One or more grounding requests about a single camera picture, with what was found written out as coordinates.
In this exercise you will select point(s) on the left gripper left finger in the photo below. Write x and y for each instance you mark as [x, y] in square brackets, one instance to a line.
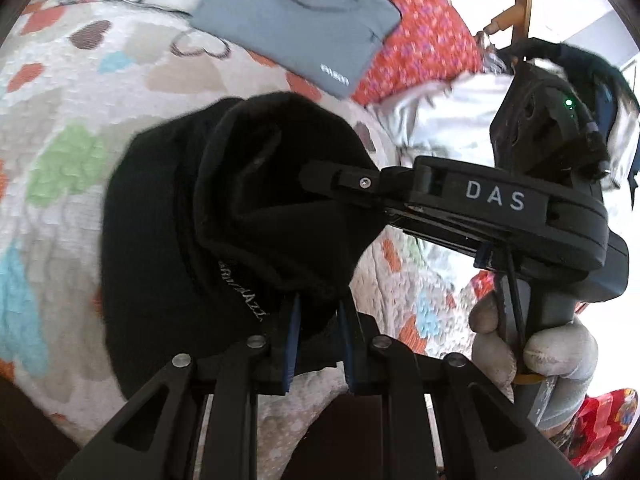
[290, 344]

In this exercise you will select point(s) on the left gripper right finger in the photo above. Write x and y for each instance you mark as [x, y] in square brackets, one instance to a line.
[349, 327]

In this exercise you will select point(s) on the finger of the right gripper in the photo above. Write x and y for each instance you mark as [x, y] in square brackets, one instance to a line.
[329, 179]

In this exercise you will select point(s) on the black pants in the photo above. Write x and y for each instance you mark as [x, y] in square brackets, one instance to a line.
[208, 236]

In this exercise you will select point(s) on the grey gloved right hand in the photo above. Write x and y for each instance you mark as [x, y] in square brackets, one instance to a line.
[569, 353]

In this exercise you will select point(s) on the white crumpled blanket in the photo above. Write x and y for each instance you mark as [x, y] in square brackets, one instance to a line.
[452, 120]

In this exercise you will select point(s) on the grey laptop bag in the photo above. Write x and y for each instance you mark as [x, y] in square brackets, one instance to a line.
[330, 43]

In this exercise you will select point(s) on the red floral bedsheet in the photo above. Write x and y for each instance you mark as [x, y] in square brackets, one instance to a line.
[431, 43]

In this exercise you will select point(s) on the heart pattern quilt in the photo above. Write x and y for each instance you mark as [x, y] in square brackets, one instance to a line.
[77, 83]

